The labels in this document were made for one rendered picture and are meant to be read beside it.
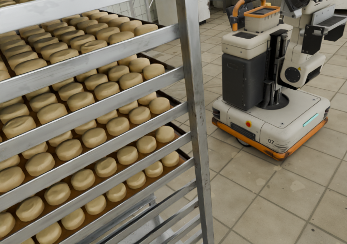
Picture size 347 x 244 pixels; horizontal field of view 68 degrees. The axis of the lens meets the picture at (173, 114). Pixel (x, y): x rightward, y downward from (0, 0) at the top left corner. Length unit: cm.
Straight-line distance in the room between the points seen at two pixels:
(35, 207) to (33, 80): 28
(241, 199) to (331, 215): 49
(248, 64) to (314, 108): 61
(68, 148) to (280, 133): 146
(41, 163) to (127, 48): 27
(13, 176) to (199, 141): 40
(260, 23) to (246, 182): 103
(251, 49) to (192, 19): 123
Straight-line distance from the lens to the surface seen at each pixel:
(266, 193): 179
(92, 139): 57
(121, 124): 58
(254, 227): 165
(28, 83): 45
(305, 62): 178
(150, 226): 150
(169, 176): 69
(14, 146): 49
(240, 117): 194
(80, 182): 62
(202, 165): 71
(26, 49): 60
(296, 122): 191
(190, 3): 51
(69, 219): 69
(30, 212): 62
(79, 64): 46
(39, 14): 43
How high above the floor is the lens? 138
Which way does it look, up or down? 33 degrees down
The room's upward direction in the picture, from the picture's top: 9 degrees counter-clockwise
